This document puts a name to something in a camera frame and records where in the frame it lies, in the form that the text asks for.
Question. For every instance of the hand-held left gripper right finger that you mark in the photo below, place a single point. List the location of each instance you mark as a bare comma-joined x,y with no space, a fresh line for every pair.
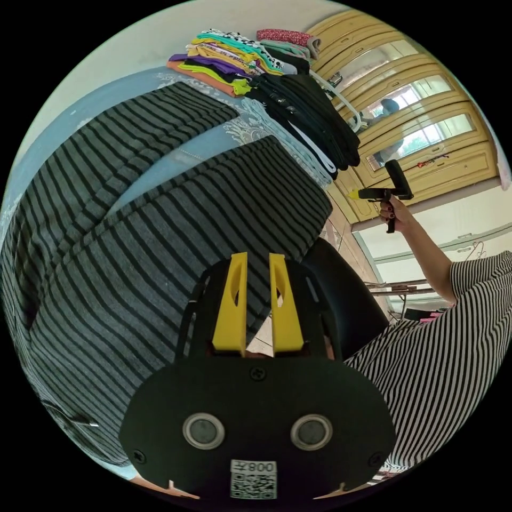
285,316

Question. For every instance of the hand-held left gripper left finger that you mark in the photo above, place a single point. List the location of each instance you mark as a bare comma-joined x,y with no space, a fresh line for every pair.
230,312

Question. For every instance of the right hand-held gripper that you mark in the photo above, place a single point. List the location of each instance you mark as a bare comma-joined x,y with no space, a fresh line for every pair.
374,194

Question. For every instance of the person's right forearm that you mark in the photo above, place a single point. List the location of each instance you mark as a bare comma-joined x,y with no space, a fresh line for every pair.
430,258

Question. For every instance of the black gray striped pants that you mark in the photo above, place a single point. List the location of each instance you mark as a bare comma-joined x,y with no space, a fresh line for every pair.
120,280

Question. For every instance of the person's right hand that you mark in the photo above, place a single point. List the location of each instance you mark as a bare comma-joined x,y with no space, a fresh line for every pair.
402,214

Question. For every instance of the yellow cupboard with mirror doors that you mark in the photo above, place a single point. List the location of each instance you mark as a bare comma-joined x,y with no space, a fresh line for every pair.
448,176

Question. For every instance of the pile of clothes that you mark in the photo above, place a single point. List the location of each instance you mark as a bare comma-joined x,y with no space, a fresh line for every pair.
304,108

